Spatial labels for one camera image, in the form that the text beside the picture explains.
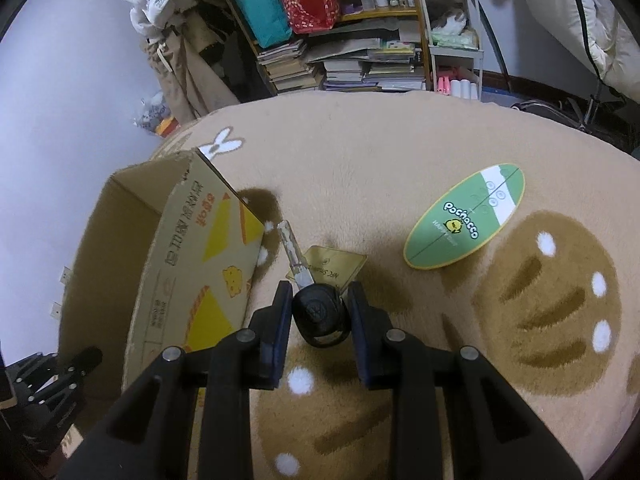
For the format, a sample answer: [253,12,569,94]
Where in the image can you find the black car key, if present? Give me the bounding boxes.
[277,220,350,349]

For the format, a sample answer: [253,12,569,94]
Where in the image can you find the cream bedding pillow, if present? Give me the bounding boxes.
[525,0,639,102]

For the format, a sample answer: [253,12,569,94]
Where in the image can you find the green Pochacco oval board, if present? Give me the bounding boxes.
[402,162,525,270]

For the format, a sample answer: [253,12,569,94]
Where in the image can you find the gold card tag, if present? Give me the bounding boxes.
[304,245,367,292]

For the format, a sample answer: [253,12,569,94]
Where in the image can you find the stack of books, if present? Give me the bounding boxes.
[257,39,324,94]

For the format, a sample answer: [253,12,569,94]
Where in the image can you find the wall socket upper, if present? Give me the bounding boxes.
[60,266,72,285]

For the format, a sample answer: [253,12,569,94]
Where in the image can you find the wall socket lower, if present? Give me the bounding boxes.
[50,302,62,320]

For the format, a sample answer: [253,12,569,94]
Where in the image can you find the wooden bookshelf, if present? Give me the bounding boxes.
[224,0,428,96]

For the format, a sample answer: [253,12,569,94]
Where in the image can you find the white utility cart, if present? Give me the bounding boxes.
[419,0,484,100]

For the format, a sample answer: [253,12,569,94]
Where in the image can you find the cardboard box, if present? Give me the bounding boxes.
[58,150,264,403]

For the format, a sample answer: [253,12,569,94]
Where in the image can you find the beige patterned carpet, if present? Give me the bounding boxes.
[58,92,639,479]

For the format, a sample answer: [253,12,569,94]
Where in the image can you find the teal storage bag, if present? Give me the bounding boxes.
[234,0,292,49]

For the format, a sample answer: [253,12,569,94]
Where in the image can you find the wall socket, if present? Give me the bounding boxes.
[60,266,72,285]
[50,302,62,320]

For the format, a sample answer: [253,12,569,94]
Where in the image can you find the plush toy bag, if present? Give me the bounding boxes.
[132,90,179,139]

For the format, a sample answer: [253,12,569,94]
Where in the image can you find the khaki hanging coat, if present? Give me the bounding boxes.
[141,10,240,126]

